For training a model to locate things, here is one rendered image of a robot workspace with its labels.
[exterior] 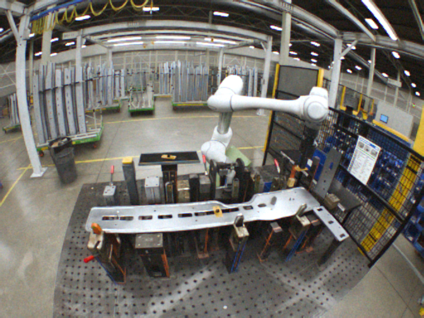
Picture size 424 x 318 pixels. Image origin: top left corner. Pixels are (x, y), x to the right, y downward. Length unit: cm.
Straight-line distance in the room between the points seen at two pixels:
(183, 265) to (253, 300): 44
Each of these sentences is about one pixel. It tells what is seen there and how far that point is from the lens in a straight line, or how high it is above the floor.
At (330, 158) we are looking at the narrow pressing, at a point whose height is 127.
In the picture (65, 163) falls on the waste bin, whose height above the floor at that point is 38.
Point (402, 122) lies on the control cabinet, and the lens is 740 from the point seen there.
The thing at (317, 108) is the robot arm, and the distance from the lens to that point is 74.
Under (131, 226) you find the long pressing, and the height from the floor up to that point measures 100.
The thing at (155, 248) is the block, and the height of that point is 102.
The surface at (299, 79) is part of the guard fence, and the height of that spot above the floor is 175.
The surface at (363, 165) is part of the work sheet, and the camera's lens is 143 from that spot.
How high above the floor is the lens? 168
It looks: 27 degrees down
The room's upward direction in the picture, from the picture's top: 4 degrees clockwise
